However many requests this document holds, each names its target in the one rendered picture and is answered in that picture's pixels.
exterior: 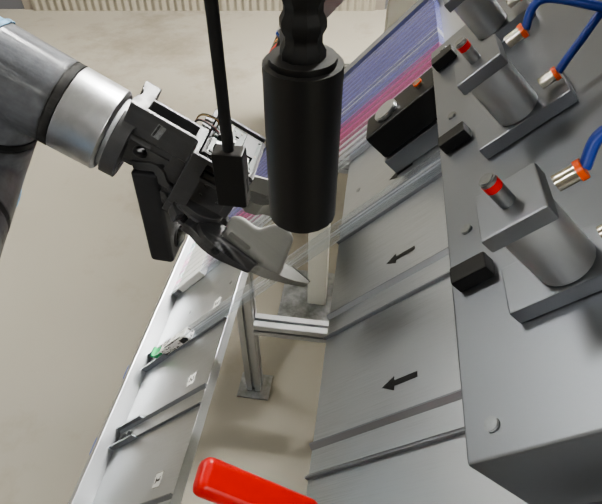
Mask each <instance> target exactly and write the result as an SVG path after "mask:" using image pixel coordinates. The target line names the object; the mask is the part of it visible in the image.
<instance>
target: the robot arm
mask: <svg viewBox="0 0 602 504"><path fill-rule="evenodd" d="M15 24H16V23H15V22H14V21H13V20H11V19H9V18H5V19H4V18H2V17H1V16H0V258H1V254H2V251H3V247H4V244H5V241H6V237H7V235H8V232H9V230H10V226H11V223H12V220H13V216H14V213H15V210H16V207H17V206H18V203H19V201H20V197H21V193H22V186H23V183H24V180H25V177H26V173H27V170H28V167H29V164H30V161H31V158H32V155H33V153H34V150H35V147H36V144H37V141H39V142H41V143H43V144H44V145H46V146H48V147H50V148H52V149H54V150H56V151H58V152H60V153H62V154H64V155H66V156H67V157H69V158H71V159H73V160H75V161H77V162H79V163H81V164H83V165H85V166H87V167H88V168H95V167H96V166H97V165H98V170H100V171H102V172H104V173H106V174H108V175H110V176H111V177H113V176H114V175H115V174H116V173H117V172H118V170H119V169H120V167H121V166H122V164H123V163H124V162H125V163H127V164H129V165H131V166H133V170H132V172H131V175H132V180H133V184H134V188H135V192H136V196H137V200H138V204H139V208H140V213H141V217H142V221H143V225H144V229H145V233H146V237H147V241H148V246H149V250H150V254H151V257H152V258H153V259H154V260H160V261H167V262H172V261H174V259H175V257H176V255H177V253H178V250H179V248H180V247H181V245H182V243H183V241H184V239H185V235H186V234H188V235H189V236H190V237H191V238H192V239H193V241H194V242H195V243H196V244H197V245H198V246H199V247H200V248H201V249H202V250H203V251H205V252H206V253H207V254H209V255H210V256H212V257H213V258H215V259H217V260H219V261H221V262H223V263H226V264H228V265H230V266H232V267H234V268H237V269H239V270H241V271H243V272H246V273H248V272H251V273H253V274H255V275H258V276H260V277H263V278H266V279H270V280H273V281H277V282H281V283H286V284H290V285H296V286H301V287H305V286H307V285H308V284H309V282H310V280H309V279H308V278H306V277H305V276H304V275H303V274H302V273H300V272H299V271H298V270H297V269H295V268H294V267H293V266H292V267H291V266H289V265H287V264H285V261H286V259H287V256H288V253H289V251H290V248H291V246H292V243H293V236H292V234H291V232H289V231H286V230H284V229H282V228H280V227H278V226H277V225H276V224H272V225H269V226H266V227H263V228H259V227H256V226H255V225H253V224H252V223H251V222H249V221H248V220H247V219H245V218H243V217H241V216H233V217H231V218H230V219H229V217H228V214H229V213H230V211H231V210H232V209H233V207H231V206H220V205H219V204H218V200H217V193H216V186H215V179H214V172H213V165H212V158H211V153H212V151H213V149H214V147H215V145H216V144H222V141H221V133H220V125H219V117H218V109H215V111H214V113H213V115H210V114H206V113H201V114H199V115H198V116H197V118H196V119H195V121H192V120H191V119H189V118H187V117H185V116H184V115H182V114H180V113H178V112H177V111H175V110H173V109H172V108H170V107H168V106H166V105H165V104H163V103H161V102H159V101H158V98H159V95H160V93H161V91H162V89H160V88H159V87H157V86H155V85H153V84H152V83H150V82H148V81H146V83H145V84H144V85H143V88H142V90H141V93H140V95H137V96H136V97H134V98H133V95H132V93H131V91H130V90H128V89H126V88H124V87H123V86H121V85H119V84H117V83H116V82H114V81H112V80H110V79H109V78H107V77H105V76H103V75H102V74H100V73H98V72H96V71H95V70H93V69H91V68H89V67H88V66H86V65H84V64H82V63H81V62H79V61H78V60H76V59H74V58H72V57H71V56H69V55H67V54H66V53H64V52H62V51H60V50H59V49H57V48H55V47H53V46H52V45H50V44H48V43H46V42H45V41H43V40H41V39H40V38H38V37H36V36H34V35H33V34H31V33H29V32H27V31H26V30H24V29H22V28H21V27H19V26H17V25H15ZM132 98H133V99H132ZM200 116H206V118H205V120H203V119H198V118H199V117H200ZM197 121H202V122H203V123H202V125H199V124H197V123H196V122H197ZM231 123H232V124H233V125H232V132H233V142H234V145H236V146H245V147H246V151H247V163H248V174H249V186H250V200H249V202H248V205H247V207H246V208H242V207H241V208H242V209H243V210H244V211H245V212H246V213H249V214H253V215H260V214H263V215H267V216H270V208H269V190H268V179H267V178H264V177H261V176H256V175H255V173H256V170H257V167H258V165H259V162H260V159H261V156H262V153H263V150H264V147H265V145H264V142H265V141H266V138H265V137H263V136H261V135H260V134H258V133H256V132H255V131H253V130H251V129H250V128H248V127H246V126H245V125H243V124H241V123H240V122H238V121H236V120H235V119H233V118H231ZM234 125H235V126H234ZM237 127H238V128H237ZM239 128H240V129H239ZM244 131H245V132H244ZM249 134H250V135H249ZM270 217H271V216H270ZM226 226H227V227H226Z"/></svg>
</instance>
